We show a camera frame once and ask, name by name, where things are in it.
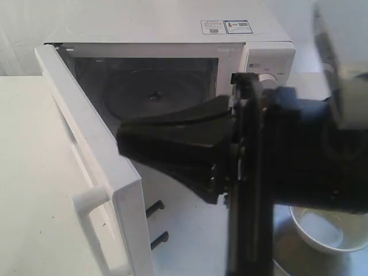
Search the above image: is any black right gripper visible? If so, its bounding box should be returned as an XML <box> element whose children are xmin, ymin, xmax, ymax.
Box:
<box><xmin>116</xmin><ymin>73</ymin><xmax>367</xmax><ymax>275</ymax></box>

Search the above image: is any white microwave door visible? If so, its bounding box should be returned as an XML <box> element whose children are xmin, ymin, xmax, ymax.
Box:
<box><xmin>35</xmin><ymin>45</ymin><xmax>155</xmax><ymax>275</ymax></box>

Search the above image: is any white ceramic bowl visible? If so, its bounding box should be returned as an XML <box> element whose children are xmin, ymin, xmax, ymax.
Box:
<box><xmin>289</xmin><ymin>206</ymin><xmax>367</xmax><ymax>254</ymax></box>

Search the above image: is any glass microwave turntable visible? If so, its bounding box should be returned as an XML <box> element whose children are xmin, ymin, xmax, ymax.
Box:
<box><xmin>103</xmin><ymin>68</ymin><xmax>210</xmax><ymax>121</ymax></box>

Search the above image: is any white appliance control knob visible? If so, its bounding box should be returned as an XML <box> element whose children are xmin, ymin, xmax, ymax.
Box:
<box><xmin>258</xmin><ymin>73</ymin><xmax>277</xmax><ymax>89</ymax></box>

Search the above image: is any white Midea microwave oven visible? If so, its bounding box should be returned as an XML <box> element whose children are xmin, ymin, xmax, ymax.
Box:
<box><xmin>39</xmin><ymin>1</ymin><xmax>296</xmax><ymax>138</ymax></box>

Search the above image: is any round metal tray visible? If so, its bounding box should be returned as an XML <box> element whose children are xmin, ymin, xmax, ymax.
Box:
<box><xmin>273</xmin><ymin>205</ymin><xmax>367</xmax><ymax>275</ymax></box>

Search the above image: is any white backdrop curtain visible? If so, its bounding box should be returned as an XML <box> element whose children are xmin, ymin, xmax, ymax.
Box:
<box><xmin>0</xmin><ymin>0</ymin><xmax>368</xmax><ymax>77</ymax></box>

